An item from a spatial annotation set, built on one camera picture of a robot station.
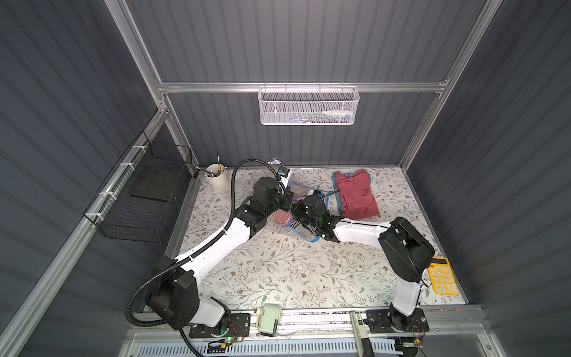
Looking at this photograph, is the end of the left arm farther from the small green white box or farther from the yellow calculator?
the yellow calculator

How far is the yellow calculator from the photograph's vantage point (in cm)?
82

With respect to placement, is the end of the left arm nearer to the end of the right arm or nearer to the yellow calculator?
the end of the right arm

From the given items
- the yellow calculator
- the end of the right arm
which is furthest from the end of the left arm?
the yellow calculator
